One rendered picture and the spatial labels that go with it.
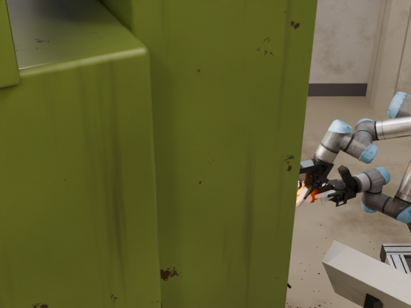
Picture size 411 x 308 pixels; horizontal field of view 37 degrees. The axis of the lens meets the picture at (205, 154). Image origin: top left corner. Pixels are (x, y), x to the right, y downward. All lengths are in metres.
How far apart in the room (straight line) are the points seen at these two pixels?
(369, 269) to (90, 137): 1.00
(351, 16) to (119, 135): 4.05
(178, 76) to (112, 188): 0.27
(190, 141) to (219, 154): 0.09
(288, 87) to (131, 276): 0.57
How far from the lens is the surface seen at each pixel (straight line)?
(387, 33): 4.94
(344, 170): 2.41
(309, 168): 2.28
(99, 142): 1.18
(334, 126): 2.28
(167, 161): 1.39
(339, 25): 5.12
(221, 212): 1.56
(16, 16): 1.33
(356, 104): 5.29
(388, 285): 1.84
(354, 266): 1.87
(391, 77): 5.11
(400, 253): 3.43
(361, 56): 5.27
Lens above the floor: 2.42
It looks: 33 degrees down
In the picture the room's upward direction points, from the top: straight up
